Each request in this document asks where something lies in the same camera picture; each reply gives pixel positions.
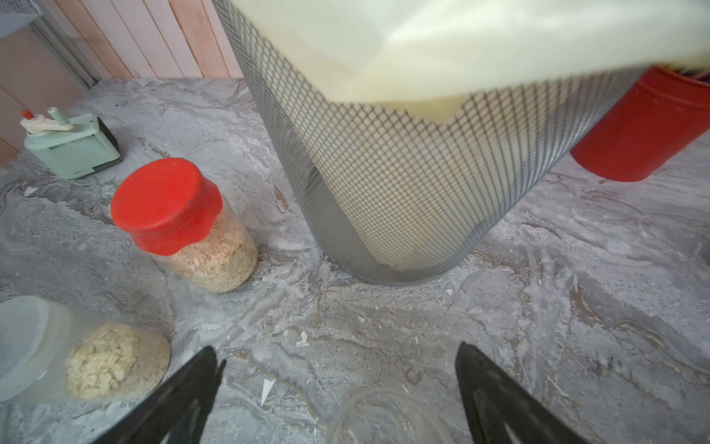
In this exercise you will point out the red lidded oatmeal jar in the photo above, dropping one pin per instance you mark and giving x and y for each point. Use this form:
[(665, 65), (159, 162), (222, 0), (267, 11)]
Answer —
[(180, 218)]

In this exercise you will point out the small oatmeal jar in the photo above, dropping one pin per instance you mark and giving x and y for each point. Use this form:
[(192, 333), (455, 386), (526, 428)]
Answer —
[(52, 353)]

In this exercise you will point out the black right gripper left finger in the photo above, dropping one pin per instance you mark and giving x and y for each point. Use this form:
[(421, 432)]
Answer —
[(178, 410)]

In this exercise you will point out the cream trash bag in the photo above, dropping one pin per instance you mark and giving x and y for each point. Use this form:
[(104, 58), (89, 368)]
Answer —
[(427, 55)]

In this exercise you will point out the red pencil cup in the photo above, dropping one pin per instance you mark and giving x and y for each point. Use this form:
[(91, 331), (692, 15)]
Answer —
[(656, 119)]

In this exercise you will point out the green small box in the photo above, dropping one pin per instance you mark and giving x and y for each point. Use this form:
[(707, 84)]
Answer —
[(72, 148)]

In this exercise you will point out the grey trash bin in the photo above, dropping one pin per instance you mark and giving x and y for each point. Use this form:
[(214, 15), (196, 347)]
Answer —
[(396, 199)]

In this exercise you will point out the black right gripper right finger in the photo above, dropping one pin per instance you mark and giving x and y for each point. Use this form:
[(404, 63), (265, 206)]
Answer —
[(498, 409)]

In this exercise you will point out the wide oatmeal jar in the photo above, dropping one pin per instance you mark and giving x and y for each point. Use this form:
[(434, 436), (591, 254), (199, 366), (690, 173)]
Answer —
[(385, 415)]

